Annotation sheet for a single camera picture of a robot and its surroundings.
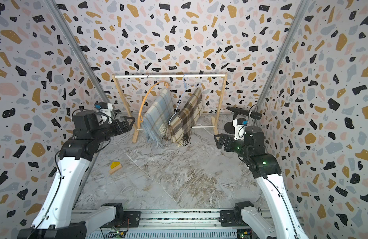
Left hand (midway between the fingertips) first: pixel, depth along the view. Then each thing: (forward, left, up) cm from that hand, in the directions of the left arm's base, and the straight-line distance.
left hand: (129, 120), depth 68 cm
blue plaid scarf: (+17, -7, -16) cm, 25 cm away
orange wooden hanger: (+7, -2, -7) cm, 10 cm away
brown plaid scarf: (+10, -21, -22) cm, 32 cm away
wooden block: (-6, +18, -35) cm, 40 cm away
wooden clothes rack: (+25, -47, -35) cm, 64 cm away
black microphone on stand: (+25, -58, -36) cm, 72 cm away
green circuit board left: (-40, +7, -36) cm, 54 cm away
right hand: (-7, -43, -5) cm, 44 cm away
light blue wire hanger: (+46, -24, -15) cm, 54 cm away
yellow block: (-5, +19, -34) cm, 39 cm away
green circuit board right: (-41, -54, -37) cm, 77 cm away
